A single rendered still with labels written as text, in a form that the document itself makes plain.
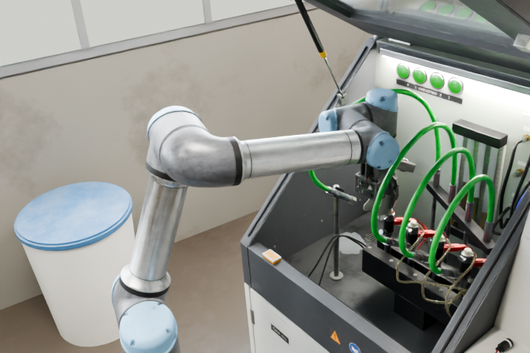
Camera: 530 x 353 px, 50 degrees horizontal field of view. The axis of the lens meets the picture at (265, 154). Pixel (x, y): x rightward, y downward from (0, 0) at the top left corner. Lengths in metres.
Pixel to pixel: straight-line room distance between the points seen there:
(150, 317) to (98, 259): 1.31
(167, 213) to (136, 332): 0.25
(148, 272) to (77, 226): 1.28
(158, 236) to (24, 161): 1.71
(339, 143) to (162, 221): 0.41
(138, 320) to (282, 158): 0.46
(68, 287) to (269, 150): 1.69
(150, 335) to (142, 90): 1.86
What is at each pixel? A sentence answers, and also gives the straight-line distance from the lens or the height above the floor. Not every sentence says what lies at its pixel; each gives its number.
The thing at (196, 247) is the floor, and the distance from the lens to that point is 3.33.
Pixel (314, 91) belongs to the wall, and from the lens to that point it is 3.46.
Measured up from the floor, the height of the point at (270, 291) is 0.84.
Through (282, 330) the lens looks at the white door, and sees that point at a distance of 1.77.
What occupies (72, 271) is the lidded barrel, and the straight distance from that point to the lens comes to 2.59.
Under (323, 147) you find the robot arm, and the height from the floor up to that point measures 1.45.
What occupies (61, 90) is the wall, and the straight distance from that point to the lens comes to 2.82.
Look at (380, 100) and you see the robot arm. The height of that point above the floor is 1.46.
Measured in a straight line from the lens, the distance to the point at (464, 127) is 1.64.
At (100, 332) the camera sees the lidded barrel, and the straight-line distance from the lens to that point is 2.84.
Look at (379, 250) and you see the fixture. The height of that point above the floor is 0.98.
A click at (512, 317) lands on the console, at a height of 1.02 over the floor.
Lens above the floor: 1.98
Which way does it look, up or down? 28 degrees down
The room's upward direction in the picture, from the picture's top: 4 degrees counter-clockwise
